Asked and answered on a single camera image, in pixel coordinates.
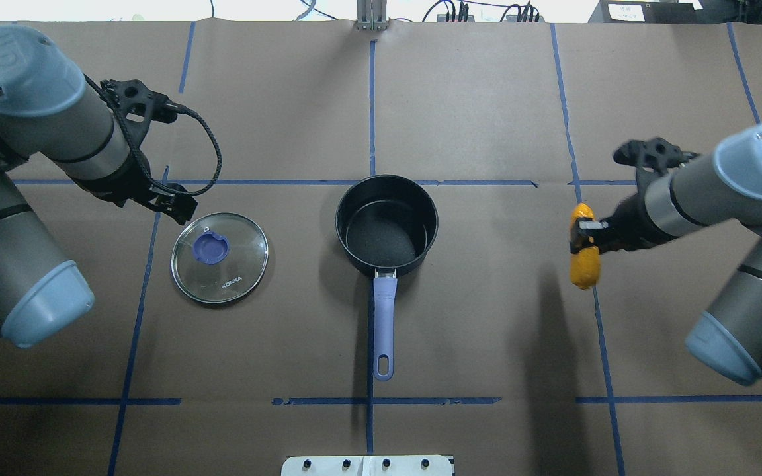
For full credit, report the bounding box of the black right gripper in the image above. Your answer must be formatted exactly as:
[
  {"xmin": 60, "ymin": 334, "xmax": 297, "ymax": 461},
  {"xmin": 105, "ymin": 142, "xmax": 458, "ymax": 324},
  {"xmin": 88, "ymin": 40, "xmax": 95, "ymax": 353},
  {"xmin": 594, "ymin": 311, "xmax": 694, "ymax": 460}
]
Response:
[{"xmin": 570, "ymin": 195, "xmax": 663, "ymax": 255}]

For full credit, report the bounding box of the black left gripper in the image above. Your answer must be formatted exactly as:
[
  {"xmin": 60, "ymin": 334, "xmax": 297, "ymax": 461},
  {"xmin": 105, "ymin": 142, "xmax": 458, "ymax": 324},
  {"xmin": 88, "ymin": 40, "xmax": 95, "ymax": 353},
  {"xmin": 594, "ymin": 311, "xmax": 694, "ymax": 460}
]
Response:
[{"xmin": 75, "ymin": 151, "xmax": 198, "ymax": 225}]

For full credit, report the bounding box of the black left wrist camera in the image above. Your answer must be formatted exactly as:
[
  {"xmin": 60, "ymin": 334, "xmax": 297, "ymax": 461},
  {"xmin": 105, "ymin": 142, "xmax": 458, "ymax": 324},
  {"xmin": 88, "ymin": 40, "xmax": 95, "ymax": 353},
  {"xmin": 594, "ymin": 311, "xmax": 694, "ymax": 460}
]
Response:
[{"xmin": 99, "ymin": 79, "xmax": 179, "ymax": 141}]

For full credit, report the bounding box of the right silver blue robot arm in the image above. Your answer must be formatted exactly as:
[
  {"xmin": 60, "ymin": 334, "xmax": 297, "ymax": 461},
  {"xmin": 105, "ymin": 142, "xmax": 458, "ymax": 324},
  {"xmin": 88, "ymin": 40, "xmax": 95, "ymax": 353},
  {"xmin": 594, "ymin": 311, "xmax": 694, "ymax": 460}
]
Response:
[{"xmin": 568, "ymin": 122, "xmax": 762, "ymax": 387}]

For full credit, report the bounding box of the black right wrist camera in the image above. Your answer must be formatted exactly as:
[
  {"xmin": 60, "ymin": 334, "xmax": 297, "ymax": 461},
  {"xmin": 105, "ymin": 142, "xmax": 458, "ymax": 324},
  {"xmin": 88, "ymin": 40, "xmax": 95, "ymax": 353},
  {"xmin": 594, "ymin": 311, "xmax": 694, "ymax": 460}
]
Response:
[{"xmin": 612, "ymin": 138, "xmax": 699, "ymax": 195}]

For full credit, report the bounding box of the aluminium frame post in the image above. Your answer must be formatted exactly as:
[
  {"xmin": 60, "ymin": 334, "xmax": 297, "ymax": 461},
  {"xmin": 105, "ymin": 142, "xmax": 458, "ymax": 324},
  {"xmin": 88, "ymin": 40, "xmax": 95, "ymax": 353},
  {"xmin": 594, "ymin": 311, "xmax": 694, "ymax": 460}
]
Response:
[{"xmin": 355, "ymin": 0, "xmax": 389, "ymax": 31}]

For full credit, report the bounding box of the glass pot lid blue knob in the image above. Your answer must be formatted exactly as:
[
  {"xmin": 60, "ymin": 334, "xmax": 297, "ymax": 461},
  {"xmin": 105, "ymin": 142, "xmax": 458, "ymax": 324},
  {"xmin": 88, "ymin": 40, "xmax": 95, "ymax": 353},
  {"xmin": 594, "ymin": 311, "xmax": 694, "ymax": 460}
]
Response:
[{"xmin": 170, "ymin": 213, "xmax": 269, "ymax": 305}]

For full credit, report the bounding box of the black power adapter box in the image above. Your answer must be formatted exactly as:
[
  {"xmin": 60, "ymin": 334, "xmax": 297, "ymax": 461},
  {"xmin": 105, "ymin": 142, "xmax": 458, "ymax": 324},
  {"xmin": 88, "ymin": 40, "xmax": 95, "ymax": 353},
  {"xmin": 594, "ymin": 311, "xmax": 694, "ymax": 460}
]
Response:
[{"xmin": 587, "ymin": 1, "xmax": 699, "ymax": 24}]

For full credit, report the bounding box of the black left camera cable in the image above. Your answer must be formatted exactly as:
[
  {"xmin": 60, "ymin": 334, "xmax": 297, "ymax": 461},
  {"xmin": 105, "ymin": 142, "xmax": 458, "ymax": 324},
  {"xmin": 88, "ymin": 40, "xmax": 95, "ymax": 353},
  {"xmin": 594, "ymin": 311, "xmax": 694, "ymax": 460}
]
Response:
[{"xmin": 87, "ymin": 76, "xmax": 223, "ymax": 198}]

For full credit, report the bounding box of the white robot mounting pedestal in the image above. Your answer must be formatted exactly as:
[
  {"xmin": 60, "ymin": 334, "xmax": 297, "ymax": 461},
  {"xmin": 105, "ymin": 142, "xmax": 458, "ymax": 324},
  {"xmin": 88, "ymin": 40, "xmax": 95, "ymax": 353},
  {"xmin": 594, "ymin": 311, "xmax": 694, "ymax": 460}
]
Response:
[{"xmin": 280, "ymin": 454, "xmax": 456, "ymax": 475}]

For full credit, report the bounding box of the yellow corn cob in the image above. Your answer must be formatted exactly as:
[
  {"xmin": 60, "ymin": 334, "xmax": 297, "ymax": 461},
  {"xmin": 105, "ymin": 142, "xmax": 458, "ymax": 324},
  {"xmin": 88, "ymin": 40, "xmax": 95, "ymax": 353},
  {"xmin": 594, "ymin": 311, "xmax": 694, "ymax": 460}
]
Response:
[{"xmin": 569, "ymin": 202, "xmax": 601, "ymax": 290}]

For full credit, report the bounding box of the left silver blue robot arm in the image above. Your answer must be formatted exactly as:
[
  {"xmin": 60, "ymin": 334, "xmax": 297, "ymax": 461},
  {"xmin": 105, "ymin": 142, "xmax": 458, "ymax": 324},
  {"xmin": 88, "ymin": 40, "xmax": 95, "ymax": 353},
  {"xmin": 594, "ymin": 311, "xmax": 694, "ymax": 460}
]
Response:
[{"xmin": 0, "ymin": 24, "xmax": 197, "ymax": 348}]

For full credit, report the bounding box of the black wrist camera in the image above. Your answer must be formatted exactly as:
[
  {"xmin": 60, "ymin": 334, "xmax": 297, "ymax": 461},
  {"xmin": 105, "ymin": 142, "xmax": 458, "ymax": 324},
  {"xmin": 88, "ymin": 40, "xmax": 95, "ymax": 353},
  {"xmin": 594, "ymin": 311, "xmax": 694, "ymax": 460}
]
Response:
[
  {"xmin": 612, "ymin": 138, "xmax": 699, "ymax": 195},
  {"xmin": 99, "ymin": 79, "xmax": 179, "ymax": 141}
]

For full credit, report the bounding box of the dark blue saucepan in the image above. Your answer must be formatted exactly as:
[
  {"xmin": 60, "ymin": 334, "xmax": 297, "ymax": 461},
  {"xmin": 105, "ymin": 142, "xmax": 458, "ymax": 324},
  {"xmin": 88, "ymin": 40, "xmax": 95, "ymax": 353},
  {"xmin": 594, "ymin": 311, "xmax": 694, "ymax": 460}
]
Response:
[{"xmin": 335, "ymin": 175, "xmax": 439, "ymax": 381}]

